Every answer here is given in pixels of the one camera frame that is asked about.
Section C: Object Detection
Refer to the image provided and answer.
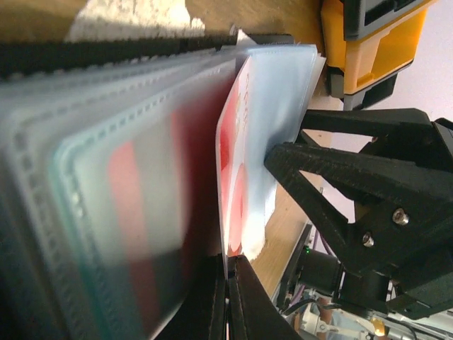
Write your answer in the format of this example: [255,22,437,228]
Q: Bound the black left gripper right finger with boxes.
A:
[228,256,300,340]

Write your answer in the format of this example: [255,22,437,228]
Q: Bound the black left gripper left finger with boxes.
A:
[166,255,226,339]

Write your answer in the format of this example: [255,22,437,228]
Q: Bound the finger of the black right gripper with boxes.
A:
[263,141,453,281]
[300,108,434,151]

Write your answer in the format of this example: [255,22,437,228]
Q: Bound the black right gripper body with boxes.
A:
[332,118,452,319]

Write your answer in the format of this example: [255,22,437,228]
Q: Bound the black leather card holder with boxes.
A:
[1,43,324,339]

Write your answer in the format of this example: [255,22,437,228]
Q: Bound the red white credit card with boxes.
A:
[105,109,213,319]

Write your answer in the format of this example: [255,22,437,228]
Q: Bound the yellow middle storage bin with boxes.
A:
[321,0,433,98]

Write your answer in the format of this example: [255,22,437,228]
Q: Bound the black left storage bin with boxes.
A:
[342,0,429,41]

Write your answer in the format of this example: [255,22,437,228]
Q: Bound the white plastic shard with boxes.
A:
[64,0,205,43]

